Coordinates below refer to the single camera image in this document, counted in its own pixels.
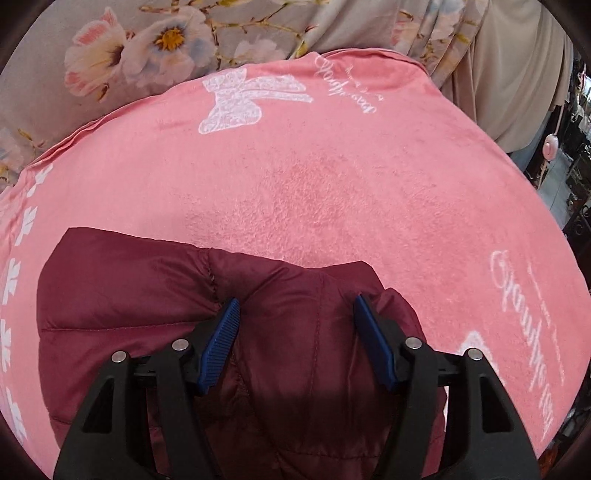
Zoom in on beige hanging cloth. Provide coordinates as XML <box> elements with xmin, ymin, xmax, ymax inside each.
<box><xmin>434</xmin><ymin>0</ymin><xmax>576</xmax><ymax>154</ymax></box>

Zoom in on pink printed blanket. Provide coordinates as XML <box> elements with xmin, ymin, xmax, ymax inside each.
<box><xmin>0</xmin><ymin>50</ymin><xmax>591</xmax><ymax>468</ymax></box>

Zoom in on grey floral bed sheet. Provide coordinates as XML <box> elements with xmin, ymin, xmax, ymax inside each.
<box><xmin>0</xmin><ymin>0</ymin><xmax>491</xmax><ymax>186</ymax></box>

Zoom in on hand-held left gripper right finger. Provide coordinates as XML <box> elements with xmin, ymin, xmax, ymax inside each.
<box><xmin>353</xmin><ymin>295</ymin><xmax>542</xmax><ymax>480</ymax></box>

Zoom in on pink round corded device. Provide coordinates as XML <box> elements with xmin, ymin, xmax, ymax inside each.
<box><xmin>536</xmin><ymin>104</ymin><xmax>565</xmax><ymax>186</ymax></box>

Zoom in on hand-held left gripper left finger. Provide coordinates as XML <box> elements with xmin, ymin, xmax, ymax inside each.
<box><xmin>53</xmin><ymin>298</ymin><xmax>242</xmax><ymax>480</ymax></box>

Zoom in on maroon puffer jacket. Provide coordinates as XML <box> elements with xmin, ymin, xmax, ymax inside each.
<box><xmin>36</xmin><ymin>227</ymin><xmax>450</xmax><ymax>480</ymax></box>

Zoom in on dark cluttered shelf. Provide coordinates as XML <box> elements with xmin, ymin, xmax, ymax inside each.
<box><xmin>545</xmin><ymin>60</ymin><xmax>591</xmax><ymax>259</ymax></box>

